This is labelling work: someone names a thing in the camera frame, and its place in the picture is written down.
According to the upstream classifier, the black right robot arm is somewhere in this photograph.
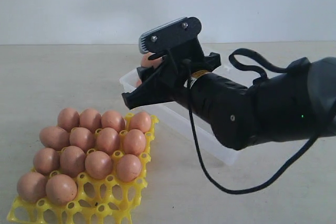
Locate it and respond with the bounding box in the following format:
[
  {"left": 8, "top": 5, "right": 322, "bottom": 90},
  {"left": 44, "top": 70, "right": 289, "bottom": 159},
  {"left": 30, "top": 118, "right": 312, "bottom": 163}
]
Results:
[{"left": 122, "top": 49, "right": 335, "bottom": 150}]

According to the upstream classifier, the clear plastic container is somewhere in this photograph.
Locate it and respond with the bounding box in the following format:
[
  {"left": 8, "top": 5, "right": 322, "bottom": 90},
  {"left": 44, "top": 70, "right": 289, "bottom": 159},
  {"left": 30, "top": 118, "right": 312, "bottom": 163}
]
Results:
[{"left": 119, "top": 56, "right": 239, "bottom": 165}]

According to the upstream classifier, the brown egg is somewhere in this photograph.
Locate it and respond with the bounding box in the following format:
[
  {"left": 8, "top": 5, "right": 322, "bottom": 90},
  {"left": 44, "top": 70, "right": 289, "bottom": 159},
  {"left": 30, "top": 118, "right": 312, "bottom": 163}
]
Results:
[
  {"left": 79, "top": 108, "right": 101, "bottom": 133},
  {"left": 135, "top": 79, "right": 142, "bottom": 87},
  {"left": 69, "top": 127, "right": 96, "bottom": 153},
  {"left": 141, "top": 52, "right": 162, "bottom": 68},
  {"left": 101, "top": 110, "right": 125, "bottom": 132},
  {"left": 60, "top": 146, "right": 86, "bottom": 178},
  {"left": 85, "top": 151, "right": 113, "bottom": 179},
  {"left": 123, "top": 129, "right": 146, "bottom": 156},
  {"left": 39, "top": 126, "right": 70, "bottom": 151},
  {"left": 116, "top": 154, "right": 142, "bottom": 183},
  {"left": 16, "top": 172, "right": 48, "bottom": 203},
  {"left": 33, "top": 148, "right": 60, "bottom": 175},
  {"left": 57, "top": 108, "right": 80, "bottom": 132},
  {"left": 96, "top": 127, "right": 120, "bottom": 155}
]

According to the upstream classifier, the brown egg speckled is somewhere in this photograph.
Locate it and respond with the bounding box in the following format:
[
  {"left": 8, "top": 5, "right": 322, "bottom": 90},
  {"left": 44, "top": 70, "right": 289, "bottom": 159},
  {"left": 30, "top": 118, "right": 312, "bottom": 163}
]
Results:
[{"left": 129, "top": 111, "right": 152, "bottom": 133}]

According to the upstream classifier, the black cable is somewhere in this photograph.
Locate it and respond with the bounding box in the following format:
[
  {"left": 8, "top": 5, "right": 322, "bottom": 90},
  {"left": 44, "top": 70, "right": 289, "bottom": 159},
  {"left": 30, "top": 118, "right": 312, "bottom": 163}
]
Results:
[{"left": 181, "top": 47, "right": 323, "bottom": 195}]

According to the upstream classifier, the brown egg top back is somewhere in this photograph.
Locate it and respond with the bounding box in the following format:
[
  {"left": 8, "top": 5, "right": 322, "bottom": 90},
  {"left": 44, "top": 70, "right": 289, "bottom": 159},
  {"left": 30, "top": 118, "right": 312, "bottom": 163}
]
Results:
[{"left": 116, "top": 154, "right": 142, "bottom": 183}]

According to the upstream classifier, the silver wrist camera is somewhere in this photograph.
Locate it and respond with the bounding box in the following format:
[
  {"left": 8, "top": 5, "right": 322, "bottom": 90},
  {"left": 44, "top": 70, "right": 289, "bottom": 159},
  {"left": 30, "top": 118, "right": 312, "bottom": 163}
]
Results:
[{"left": 138, "top": 17, "right": 202, "bottom": 54}]

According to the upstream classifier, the brown egg corner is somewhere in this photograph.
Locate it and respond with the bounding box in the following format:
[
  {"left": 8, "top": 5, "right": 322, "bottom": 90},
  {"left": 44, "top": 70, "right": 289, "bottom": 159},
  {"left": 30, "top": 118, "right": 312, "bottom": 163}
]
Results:
[{"left": 46, "top": 174, "right": 77, "bottom": 206}]

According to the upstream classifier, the yellow plastic egg tray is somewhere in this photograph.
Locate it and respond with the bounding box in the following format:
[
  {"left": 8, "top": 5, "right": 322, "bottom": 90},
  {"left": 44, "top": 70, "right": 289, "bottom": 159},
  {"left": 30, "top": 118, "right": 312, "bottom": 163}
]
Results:
[{"left": 7, "top": 115, "right": 159, "bottom": 223}]

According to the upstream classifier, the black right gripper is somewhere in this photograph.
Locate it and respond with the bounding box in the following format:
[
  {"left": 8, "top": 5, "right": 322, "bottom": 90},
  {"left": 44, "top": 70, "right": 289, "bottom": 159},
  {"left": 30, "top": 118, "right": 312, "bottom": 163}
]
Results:
[{"left": 121, "top": 53, "right": 221, "bottom": 110}]

